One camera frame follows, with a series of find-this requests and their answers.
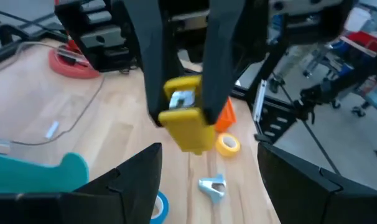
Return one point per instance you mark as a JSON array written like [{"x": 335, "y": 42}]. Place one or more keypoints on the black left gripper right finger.
[{"x": 300, "y": 193}]

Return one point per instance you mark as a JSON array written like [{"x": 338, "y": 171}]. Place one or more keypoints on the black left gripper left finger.
[{"x": 138, "y": 189}]

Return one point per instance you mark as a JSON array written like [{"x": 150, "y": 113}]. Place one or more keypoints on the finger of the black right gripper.
[
  {"x": 152, "y": 62},
  {"x": 221, "y": 62}
]

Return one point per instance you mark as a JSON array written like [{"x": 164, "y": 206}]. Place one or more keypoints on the blue tape roll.
[{"x": 164, "y": 207}]

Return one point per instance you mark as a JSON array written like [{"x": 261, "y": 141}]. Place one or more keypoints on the light blue staple remover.
[{"x": 207, "y": 185}]

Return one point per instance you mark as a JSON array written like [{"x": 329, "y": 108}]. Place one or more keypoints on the yellow mini stapler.
[{"x": 188, "y": 130}]

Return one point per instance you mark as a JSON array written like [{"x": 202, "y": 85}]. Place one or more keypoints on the yellow tape roll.
[{"x": 220, "y": 148}]

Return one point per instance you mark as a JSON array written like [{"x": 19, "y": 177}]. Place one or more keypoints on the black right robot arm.
[{"x": 356, "y": 77}]

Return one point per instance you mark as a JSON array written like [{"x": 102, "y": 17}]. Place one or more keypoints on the red desk lamp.
[{"x": 73, "y": 70}]

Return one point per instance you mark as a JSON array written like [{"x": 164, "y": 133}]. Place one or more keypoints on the orange mesh basket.
[{"x": 226, "y": 119}]

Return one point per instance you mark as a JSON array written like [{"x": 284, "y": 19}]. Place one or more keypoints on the person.
[{"x": 292, "y": 60}]

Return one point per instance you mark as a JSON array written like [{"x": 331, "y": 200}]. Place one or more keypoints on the grey rolling workbench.
[{"x": 358, "y": 110}]

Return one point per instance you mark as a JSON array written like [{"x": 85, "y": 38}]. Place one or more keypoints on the white sticker in clear bin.
[{"x": 51, "y": 129}]

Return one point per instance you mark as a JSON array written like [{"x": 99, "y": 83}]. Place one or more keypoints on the teal plastic bin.
[{"x": 36, "y": 174}]

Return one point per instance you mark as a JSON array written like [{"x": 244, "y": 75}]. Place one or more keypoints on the red storage bin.
[{"x": 364, "y": 40}]

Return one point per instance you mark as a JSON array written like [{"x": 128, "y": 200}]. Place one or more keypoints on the black aluminium table frame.
[{"x": 275, "y": 121}]

